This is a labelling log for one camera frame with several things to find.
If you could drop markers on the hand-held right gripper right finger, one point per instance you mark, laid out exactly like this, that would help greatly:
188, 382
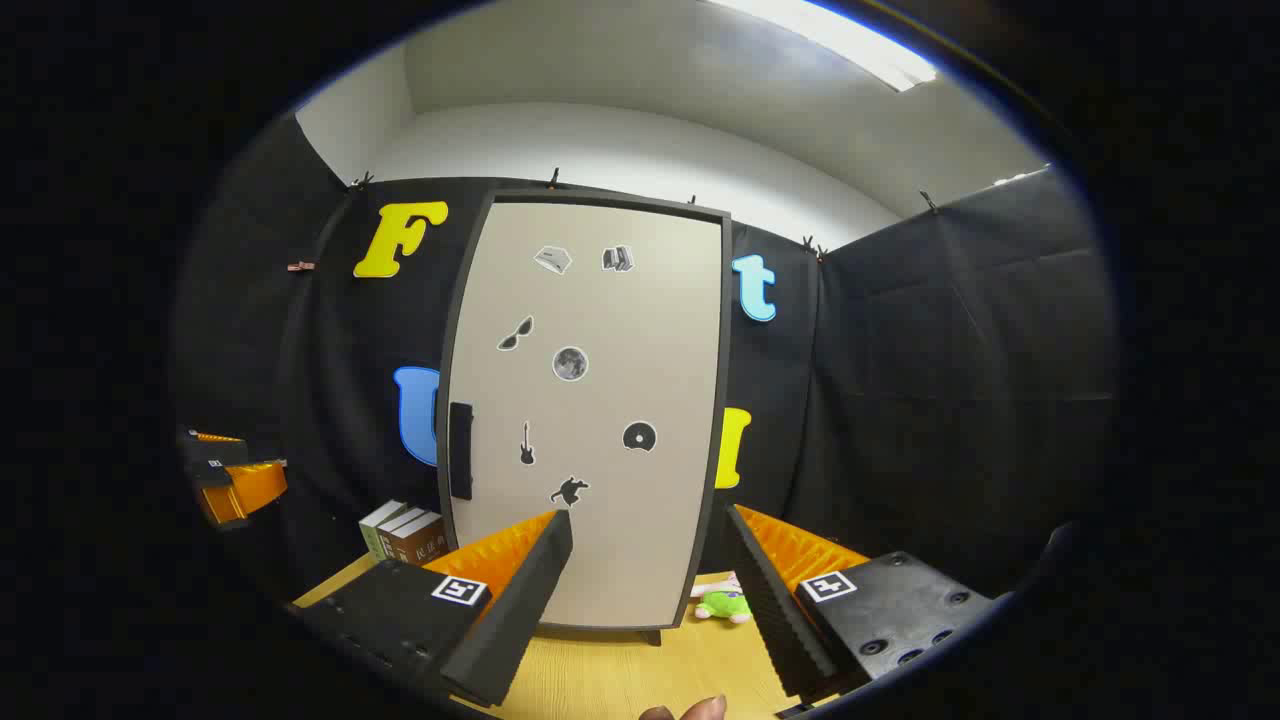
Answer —
775, 620

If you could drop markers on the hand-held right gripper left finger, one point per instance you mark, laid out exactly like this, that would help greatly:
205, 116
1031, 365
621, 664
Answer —
520, 610

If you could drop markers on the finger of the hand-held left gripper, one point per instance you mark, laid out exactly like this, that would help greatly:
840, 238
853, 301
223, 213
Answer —
250, 490
215, 455

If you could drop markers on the grey cabinet door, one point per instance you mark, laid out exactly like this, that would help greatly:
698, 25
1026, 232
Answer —
650, 300

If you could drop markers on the green plush toy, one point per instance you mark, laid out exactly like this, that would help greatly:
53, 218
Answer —
725, 605

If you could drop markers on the dark brown book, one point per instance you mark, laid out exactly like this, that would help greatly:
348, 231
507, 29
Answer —
420, 548

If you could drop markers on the black backdrop cloth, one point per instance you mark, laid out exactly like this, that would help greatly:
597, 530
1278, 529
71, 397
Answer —
900, 400

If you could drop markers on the long ceiling light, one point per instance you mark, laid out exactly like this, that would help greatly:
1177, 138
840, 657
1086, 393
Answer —
860, 45

